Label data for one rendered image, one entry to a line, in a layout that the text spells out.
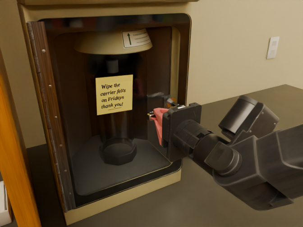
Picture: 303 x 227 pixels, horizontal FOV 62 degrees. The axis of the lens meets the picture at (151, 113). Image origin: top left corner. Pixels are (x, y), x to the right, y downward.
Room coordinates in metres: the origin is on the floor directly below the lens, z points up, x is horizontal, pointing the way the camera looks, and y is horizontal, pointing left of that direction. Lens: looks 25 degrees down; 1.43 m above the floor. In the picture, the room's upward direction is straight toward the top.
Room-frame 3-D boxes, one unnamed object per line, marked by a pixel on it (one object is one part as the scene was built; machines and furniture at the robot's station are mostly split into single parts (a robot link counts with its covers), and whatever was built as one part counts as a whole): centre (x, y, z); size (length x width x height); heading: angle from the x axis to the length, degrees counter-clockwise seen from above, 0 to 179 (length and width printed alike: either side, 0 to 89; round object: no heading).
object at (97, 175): (0.49, 0.05, 1.19); 0.30 x 0.01 x 0.40; 119
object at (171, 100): (0.49, -0.03, 1.20); 0.10 x 0.05 x 0.03; 119
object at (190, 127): (0.38, -0.07, 1.20); 0.07 x 0.07 x 0.10; 31
